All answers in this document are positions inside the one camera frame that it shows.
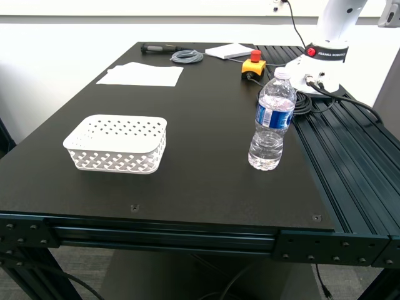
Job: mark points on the white plastic lattice basket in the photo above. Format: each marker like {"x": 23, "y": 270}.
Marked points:
{"x": 115, "y": 137}

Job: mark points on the black aluminium table frame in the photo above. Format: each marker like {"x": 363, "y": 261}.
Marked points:
{"x": 347, "y": 156}

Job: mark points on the white printed paper sheet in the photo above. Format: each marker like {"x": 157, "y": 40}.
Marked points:
{"x": 147, "y": 78}
{"x": 125, "y": 66}

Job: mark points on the white booklet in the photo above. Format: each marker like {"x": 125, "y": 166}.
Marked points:
{"x": 229, "y": 51}

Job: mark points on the clear plastic water bottle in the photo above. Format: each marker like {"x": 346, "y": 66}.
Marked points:
{"x": 268, "y": 140}

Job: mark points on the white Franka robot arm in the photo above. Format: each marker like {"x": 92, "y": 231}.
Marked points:
{"x": 331, "y": 22}

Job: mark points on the table top countersunk screw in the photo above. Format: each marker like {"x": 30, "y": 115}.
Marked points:
{"x": 316, "y": 217}
{"x": 134, "y": 207}

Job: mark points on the white wall outlet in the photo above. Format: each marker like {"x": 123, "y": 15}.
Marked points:
{"x": 276, "y": 4}

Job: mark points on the yellow emergency stop red button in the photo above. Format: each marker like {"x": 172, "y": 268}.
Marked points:
{"x": 253, "y": 66}

